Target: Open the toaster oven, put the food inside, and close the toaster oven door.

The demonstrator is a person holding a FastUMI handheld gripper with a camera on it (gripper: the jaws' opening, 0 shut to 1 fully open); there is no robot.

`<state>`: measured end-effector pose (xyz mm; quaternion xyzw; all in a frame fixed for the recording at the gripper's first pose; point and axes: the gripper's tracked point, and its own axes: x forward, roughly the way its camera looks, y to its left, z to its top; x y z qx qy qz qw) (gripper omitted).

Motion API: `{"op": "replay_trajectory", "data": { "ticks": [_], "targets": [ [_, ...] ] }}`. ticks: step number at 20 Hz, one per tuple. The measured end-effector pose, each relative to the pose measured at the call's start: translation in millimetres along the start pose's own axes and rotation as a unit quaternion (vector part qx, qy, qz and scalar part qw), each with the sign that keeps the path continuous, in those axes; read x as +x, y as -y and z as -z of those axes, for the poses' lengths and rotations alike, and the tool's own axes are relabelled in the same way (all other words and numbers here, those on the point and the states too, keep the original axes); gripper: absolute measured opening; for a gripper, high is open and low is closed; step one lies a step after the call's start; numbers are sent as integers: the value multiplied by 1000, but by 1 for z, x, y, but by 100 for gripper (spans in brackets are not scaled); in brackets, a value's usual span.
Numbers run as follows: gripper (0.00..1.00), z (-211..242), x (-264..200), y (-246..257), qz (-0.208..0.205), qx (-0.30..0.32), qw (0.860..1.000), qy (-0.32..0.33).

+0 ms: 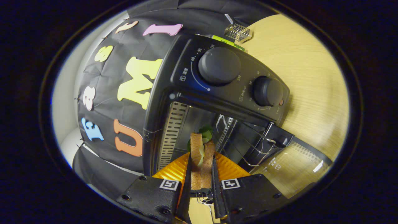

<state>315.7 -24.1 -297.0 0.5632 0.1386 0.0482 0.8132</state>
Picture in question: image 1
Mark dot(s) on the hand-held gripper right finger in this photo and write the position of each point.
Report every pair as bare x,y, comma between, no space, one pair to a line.
248,194

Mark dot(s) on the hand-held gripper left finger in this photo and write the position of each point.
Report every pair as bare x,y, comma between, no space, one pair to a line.
149,196

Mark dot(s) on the metal spoon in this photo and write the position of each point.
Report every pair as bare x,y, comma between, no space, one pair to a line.
229,19

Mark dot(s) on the green label drink bottle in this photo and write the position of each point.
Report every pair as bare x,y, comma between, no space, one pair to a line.
227,43

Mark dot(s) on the black toaster oven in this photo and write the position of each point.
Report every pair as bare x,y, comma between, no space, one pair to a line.
186,62

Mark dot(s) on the lettuce sandwich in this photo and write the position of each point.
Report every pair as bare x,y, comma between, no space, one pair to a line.
196,149

